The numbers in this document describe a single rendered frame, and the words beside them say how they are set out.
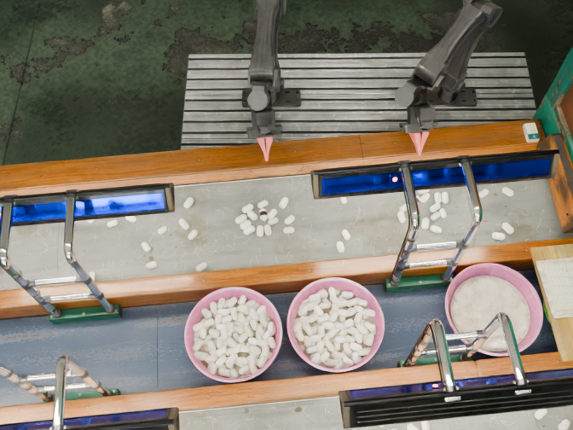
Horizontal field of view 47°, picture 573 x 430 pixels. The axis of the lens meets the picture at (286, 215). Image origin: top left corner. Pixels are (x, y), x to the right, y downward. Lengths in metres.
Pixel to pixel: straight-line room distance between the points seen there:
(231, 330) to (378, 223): 0.54
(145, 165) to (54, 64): 1.46
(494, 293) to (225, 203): 0.83
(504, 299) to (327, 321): 0.51
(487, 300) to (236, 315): 0.71
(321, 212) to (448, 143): 0.46
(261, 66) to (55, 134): 1.52
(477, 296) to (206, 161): 0.90
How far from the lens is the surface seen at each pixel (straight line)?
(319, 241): 1.96
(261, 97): 1.84
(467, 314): 1.94
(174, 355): 1.94
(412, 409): 1.48
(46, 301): 1.89
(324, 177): 1.64
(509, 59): 2.53
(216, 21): 3.47
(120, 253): 2.00
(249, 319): 1.88
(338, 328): 1.87
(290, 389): 1.79
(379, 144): 2.10
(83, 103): 3.28
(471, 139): 2.17
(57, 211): 1.72
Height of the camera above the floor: 2.52
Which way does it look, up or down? 63 degrees down
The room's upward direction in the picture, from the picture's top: 1 degrees counter-clockwise
